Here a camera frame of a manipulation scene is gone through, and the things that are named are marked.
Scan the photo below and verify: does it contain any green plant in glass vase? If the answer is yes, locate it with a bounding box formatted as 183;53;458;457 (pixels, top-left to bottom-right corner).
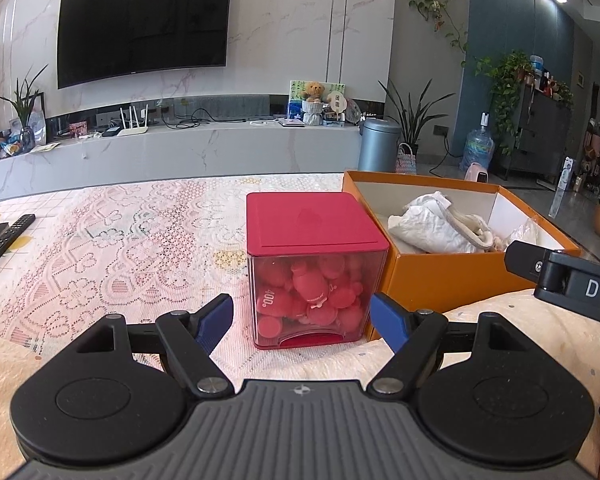
0;65;48;153

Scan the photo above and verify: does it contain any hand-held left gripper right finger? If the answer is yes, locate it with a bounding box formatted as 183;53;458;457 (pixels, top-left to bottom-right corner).
366;292;531;400

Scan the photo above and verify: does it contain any white printed bag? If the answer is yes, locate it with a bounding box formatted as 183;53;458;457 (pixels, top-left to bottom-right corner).
27;107;47;145

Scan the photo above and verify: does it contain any trailing pothos plant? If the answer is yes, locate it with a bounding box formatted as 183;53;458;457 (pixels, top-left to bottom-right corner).
475;50;533;156

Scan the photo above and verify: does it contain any hanging vine plant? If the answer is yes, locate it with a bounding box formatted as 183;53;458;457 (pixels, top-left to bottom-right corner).
406;0;468;66

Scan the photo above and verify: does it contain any teddy bear toy display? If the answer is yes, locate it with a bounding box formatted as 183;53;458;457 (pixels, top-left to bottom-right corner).
287;79;346;121

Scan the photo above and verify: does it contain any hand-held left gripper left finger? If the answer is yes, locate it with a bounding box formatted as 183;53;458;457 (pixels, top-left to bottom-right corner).
72;294;235;400

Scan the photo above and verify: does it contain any cream dotted blanket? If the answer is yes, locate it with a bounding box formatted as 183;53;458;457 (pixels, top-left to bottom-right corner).
0;287;600;480

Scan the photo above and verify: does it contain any patterned lace tablecloth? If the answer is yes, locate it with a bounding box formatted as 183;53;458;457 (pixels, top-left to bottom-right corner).
0;172;361;361

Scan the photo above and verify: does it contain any orange and cream crocheted toy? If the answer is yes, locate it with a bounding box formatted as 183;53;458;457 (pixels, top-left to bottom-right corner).
472;227;510;253

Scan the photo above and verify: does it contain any black wall television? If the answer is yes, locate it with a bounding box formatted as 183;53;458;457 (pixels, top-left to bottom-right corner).
56;0;233;90

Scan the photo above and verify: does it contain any teddy bear bouquet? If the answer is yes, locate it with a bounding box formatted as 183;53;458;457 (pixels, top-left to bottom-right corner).
300;81;327;126

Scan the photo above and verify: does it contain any red lidded clear cube container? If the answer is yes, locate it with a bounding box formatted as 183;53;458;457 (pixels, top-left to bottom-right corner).
245;191;392;351

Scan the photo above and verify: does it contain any white router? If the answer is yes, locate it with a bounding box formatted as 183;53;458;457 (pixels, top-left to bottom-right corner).
117;104;150;137

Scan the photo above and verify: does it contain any white blue carton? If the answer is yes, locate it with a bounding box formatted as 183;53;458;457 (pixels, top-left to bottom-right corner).
560;156;576;193

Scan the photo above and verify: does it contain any white marble television console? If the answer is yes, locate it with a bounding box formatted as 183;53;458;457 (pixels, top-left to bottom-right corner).
0;122;363;203

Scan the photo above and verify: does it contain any woven handbag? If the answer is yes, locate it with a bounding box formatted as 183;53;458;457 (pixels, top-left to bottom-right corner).
395;142;418;176

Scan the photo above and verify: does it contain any white cloth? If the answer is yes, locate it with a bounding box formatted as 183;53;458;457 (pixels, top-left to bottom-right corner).
387;191;491;255

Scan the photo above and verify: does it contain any dark grey cabinet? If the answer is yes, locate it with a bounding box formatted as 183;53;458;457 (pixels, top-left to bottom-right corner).
507;82;573;183

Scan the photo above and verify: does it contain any tall snake plant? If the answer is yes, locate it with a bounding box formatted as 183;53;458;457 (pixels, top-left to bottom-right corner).
378;79;456;156

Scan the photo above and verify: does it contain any grey blue trash can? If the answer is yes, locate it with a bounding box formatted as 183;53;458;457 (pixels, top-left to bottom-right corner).
357;117;402;173

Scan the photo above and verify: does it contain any orange cardboard box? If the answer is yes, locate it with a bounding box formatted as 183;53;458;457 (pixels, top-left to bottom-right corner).
341;169;583;343

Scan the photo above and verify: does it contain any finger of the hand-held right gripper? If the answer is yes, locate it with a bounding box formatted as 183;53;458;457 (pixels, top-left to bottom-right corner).
504;241;551;283

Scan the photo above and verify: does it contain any blue water jug with pump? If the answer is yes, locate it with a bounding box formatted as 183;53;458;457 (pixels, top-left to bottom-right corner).
460;112;496;173

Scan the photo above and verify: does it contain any black remote control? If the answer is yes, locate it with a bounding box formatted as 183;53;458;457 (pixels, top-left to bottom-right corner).
0;214;37;281

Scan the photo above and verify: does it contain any clear plastic bag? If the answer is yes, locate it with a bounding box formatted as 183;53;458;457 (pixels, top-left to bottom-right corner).
507;217;551;251

